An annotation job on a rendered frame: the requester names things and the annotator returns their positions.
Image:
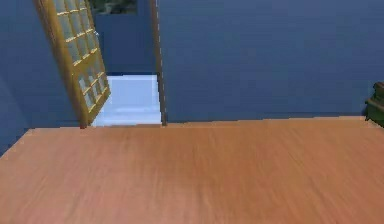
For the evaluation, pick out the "wooden glass-paned room door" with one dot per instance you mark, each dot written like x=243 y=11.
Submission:
x=76 y=63

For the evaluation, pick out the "dark green cabinet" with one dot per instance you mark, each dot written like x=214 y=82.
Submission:
x=376 y=106

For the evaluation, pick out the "dark framed wall picture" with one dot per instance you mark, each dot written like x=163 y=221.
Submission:
x=113 y=6

